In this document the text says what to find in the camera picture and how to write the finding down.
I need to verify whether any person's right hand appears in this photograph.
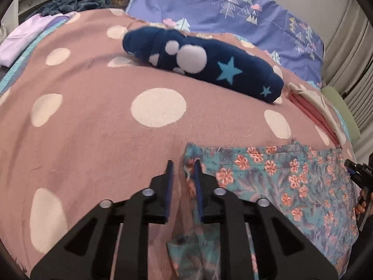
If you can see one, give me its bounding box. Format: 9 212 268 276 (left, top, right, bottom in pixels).
354 189 368 214

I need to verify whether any stack of folded pink clothes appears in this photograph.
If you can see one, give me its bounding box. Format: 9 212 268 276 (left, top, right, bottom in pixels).
287 82 347 141

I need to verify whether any dark teal fleece blanket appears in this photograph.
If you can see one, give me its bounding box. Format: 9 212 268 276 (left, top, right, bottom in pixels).
36 0 113 18

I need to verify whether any teal floral garment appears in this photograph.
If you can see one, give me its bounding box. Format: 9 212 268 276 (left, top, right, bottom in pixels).
166 141 361 280

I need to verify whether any navy star fleece blanket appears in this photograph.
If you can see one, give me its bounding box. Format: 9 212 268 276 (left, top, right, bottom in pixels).
122 26 285 104

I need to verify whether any beige curtain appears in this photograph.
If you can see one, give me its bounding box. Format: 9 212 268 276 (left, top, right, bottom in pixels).
323 6 373 158

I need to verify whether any lavender folded cloth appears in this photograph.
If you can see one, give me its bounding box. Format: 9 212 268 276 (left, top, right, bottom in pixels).
0 12 78 66

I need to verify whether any pink folded garment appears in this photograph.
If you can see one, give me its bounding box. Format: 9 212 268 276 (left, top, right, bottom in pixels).
290 93 341 148

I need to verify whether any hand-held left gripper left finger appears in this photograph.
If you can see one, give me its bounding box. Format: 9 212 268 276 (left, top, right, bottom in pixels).
31 160 175 280

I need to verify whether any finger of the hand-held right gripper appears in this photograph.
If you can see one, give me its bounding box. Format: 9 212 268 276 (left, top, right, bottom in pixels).
346 159 362 181

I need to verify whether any pink polka dot blanket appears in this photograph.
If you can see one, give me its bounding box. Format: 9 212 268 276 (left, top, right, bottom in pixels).
0 7 355 277

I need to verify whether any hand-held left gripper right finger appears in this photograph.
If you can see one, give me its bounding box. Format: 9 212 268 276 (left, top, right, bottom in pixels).
194 159 340 280

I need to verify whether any green pillow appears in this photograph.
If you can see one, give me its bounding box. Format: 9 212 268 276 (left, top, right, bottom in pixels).
321 86 362 141

